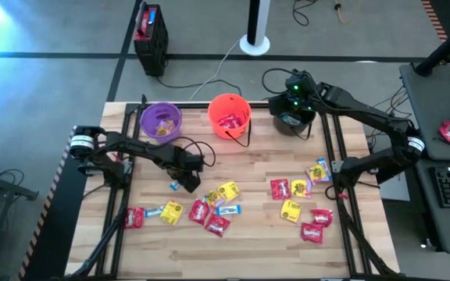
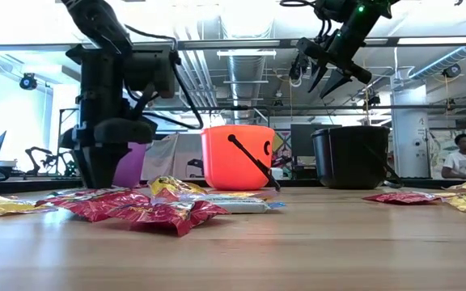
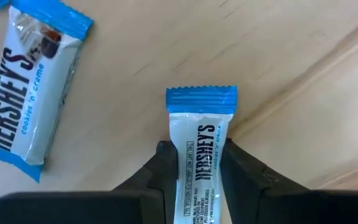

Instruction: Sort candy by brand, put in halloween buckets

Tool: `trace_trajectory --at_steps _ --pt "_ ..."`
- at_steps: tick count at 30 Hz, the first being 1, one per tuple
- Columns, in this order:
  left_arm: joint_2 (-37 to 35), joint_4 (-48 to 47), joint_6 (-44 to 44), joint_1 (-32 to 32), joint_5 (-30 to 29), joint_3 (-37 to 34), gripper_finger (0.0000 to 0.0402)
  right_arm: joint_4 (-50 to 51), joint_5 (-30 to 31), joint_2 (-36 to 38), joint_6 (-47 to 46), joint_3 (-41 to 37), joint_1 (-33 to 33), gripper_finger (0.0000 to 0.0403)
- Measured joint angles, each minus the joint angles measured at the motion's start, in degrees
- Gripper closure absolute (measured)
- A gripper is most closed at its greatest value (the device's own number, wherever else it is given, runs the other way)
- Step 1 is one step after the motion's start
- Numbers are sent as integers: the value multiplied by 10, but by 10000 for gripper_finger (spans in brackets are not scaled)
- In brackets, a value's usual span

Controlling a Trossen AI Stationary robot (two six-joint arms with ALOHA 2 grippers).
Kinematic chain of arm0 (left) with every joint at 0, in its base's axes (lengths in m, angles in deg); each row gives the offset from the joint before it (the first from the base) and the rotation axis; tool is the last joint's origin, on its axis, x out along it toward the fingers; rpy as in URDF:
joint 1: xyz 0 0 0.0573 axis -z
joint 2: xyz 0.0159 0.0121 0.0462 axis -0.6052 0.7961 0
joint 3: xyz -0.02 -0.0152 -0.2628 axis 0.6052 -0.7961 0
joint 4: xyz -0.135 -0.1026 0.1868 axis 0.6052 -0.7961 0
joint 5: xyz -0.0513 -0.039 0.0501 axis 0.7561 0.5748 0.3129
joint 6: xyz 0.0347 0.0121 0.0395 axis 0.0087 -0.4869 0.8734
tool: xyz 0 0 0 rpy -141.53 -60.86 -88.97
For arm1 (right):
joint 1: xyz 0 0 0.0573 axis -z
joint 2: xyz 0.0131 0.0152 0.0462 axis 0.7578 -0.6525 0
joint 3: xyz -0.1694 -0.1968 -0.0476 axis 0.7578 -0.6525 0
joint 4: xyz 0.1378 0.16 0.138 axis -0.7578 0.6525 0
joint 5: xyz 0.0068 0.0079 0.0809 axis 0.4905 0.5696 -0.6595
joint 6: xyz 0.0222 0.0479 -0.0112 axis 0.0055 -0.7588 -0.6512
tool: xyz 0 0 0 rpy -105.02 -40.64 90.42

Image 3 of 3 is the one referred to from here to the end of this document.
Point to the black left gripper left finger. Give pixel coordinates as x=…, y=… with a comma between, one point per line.
x=120, y=208

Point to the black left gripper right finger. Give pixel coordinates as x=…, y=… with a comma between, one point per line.
x=275, y=208

